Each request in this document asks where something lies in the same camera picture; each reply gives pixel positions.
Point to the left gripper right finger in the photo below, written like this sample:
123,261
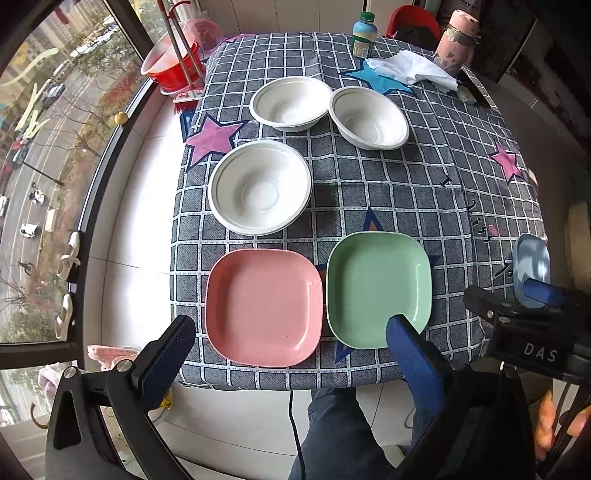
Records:
425,369

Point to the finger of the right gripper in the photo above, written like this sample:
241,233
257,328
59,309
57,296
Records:
492,308
544,293

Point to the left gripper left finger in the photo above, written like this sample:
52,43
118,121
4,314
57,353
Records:
158,363

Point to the blue square plate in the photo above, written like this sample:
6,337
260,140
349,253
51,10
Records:
530,260

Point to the green square plate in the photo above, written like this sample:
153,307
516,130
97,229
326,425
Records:
372,276

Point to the pink square plate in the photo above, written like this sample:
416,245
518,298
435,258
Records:
264,307

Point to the white paper bowl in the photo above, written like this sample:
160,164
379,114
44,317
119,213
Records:
291,104
367,119
259,188

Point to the person right hand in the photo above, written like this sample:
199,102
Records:
544,432

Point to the person leg in jeans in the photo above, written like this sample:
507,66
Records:
340,443

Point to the grey checked star tablecloth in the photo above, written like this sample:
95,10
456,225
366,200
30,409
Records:
459,186

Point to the white crumpled cloth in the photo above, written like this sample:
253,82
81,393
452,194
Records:
411,68

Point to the pink tumbler cup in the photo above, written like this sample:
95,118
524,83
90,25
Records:
457,42

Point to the red chair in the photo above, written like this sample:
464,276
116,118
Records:
414,25

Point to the green cap bottle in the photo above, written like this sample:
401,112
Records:
364,36

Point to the red plastic bucket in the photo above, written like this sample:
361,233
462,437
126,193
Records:
162,65

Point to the pink basin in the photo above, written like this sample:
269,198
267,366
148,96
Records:
203,32

